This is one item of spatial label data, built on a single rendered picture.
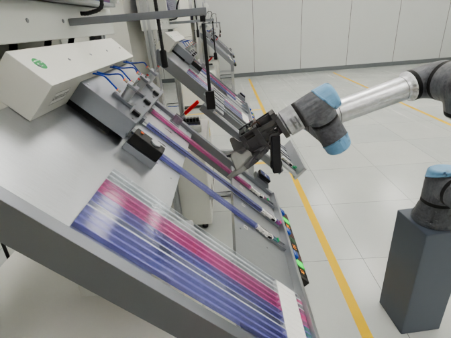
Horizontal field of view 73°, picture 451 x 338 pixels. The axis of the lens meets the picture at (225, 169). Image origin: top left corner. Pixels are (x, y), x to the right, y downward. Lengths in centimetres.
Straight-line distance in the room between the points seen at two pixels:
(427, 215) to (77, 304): 125
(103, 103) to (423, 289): 139
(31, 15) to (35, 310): 77
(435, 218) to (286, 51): 750
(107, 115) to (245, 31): 781
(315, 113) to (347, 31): 816
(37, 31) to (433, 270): 150
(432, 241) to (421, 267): 13
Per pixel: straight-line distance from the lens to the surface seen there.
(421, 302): 163
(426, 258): 146
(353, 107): 102
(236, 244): 73
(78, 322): 100
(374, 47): 927
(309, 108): 82
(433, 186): 135
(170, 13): 76
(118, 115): 69
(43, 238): 46
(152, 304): 49
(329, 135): 87
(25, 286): 120
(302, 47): 866
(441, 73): 109
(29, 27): 69
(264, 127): 83
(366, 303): 181
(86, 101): 71
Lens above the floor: 131
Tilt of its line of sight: 25 degrees down
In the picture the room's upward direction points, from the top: 5 degrees counter-clockwise
